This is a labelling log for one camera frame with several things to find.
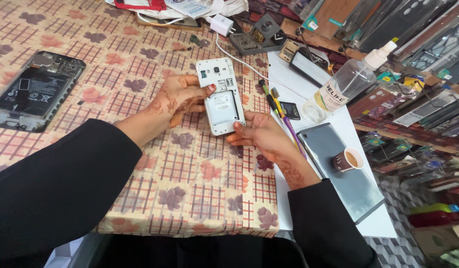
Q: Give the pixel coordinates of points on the white phone without back cover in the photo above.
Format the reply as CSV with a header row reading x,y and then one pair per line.
x,y
220,96

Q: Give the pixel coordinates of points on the green and red containers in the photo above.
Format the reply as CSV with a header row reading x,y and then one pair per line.
x,y
434,215

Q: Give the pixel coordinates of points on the black phone with white screen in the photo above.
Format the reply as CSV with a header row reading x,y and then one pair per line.
x,y
307,67

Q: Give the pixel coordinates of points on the floral checked tablecloth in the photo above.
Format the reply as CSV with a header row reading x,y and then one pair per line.
x,y
132,123

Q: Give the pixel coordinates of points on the grey soldering tool holder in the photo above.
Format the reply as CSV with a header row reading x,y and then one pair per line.
x,y
260,37

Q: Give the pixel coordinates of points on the paper cup of tea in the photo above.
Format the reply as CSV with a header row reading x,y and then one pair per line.
x,y
348,160

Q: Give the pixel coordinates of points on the white charger plug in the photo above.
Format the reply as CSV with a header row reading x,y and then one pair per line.
x,y
222,24

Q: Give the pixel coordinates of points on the small beige component box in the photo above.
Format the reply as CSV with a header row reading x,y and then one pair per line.
x,y
289,50

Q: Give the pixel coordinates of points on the grey tablet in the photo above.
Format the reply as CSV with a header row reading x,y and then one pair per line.
x,y
341,171

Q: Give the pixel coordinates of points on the clear spray bottle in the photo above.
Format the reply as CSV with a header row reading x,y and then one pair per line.
x,y
348,80

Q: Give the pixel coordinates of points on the black opened phone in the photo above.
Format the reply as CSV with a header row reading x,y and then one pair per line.
x,y
35,91

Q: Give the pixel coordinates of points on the person's left hand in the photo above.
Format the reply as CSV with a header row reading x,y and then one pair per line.
x,y
175,97

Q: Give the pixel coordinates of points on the person's right hand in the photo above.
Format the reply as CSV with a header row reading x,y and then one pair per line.
x,y
265,134

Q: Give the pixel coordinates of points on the small black battery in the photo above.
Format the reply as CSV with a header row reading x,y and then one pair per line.
x,y
290,110

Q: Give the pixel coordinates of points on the red phone frame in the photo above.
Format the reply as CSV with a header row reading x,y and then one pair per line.
x,y
140,4

